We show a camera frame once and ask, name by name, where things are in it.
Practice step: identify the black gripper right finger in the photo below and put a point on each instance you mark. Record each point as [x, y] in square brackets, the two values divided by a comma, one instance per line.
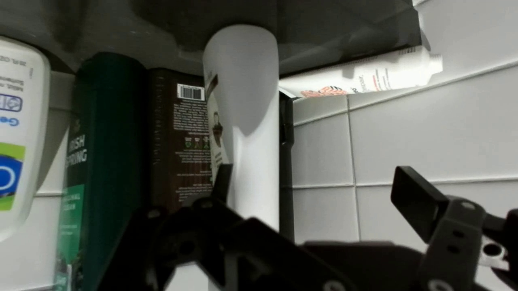
[447, 227]

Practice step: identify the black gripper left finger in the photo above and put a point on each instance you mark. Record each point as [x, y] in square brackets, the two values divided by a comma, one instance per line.
[227, 243]

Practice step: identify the white Nivea bottle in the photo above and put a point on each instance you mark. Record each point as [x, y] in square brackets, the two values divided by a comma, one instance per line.
[253, 107]

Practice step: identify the plain black bottle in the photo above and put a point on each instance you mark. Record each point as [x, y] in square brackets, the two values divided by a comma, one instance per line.
[285, 162]

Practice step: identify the black bottle with barcode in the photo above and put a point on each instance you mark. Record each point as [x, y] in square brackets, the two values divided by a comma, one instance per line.
[179, 151]

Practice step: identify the dark green Irish Spring bottle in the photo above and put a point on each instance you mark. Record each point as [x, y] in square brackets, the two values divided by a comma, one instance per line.
[107, 162]

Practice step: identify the white pump bottle blue label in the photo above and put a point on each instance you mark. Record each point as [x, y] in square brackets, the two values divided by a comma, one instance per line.
[22, 135]

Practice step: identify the white tube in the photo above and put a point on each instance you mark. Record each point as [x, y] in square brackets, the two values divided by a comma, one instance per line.
[378, 75]

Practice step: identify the black shelf unit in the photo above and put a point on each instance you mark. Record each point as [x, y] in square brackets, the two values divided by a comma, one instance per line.
[324, 26]

